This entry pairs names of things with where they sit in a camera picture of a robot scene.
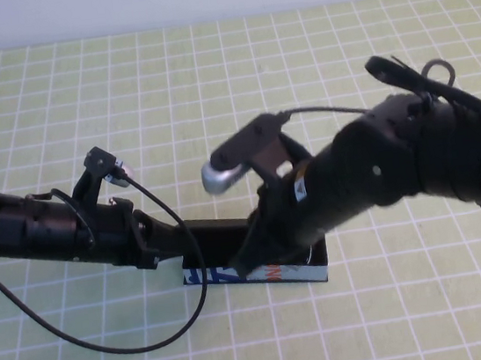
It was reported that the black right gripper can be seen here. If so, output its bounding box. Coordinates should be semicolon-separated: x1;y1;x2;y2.
220;158;347;284

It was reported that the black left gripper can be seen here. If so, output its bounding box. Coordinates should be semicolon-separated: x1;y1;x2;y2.
69;187;194;281

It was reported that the black printed glasses case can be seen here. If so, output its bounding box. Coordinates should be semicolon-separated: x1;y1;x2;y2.
174;202;333;304

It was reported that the green white-grid table mat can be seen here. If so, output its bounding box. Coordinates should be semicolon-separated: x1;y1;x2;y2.
0;0;481;360

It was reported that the black left camera cable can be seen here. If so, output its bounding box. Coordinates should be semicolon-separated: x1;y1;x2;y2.
0;161;216;360

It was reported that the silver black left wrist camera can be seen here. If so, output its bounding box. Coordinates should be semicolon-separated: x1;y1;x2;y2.
83;142;138;195

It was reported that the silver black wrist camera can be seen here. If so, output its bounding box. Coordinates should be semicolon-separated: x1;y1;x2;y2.
83;142;138;195
194;110;296;198

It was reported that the black right camera mount bracket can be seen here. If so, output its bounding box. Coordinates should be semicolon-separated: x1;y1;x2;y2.
246;129;315;186

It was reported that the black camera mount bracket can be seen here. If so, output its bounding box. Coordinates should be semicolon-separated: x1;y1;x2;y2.
246;129;315;186
68;160;110;211

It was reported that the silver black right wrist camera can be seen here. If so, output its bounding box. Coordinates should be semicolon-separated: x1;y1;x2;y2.
194;110;296;198

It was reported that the black left camera mount bracket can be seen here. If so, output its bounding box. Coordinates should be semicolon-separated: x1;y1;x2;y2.
68;160;110;211

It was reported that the thin grey right camera cable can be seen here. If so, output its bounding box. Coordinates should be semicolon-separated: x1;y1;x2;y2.
280;98;375;125

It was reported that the black right arm cable sleeve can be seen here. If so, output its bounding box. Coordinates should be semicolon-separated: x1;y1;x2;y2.
363;41;481;128

